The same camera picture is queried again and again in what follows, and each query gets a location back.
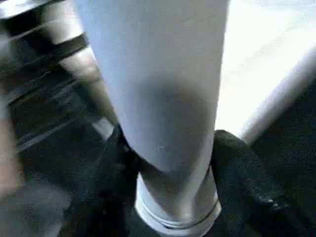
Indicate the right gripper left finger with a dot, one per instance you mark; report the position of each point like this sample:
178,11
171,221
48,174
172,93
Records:
103,197

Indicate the white plastic table top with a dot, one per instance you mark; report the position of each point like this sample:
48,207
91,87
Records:
259,61

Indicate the white plastic table leg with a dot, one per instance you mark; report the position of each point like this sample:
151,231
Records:
160,86

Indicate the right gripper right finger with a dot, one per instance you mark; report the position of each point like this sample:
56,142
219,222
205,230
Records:
259,197

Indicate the black table mat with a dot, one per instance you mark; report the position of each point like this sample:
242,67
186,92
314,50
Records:
291,128

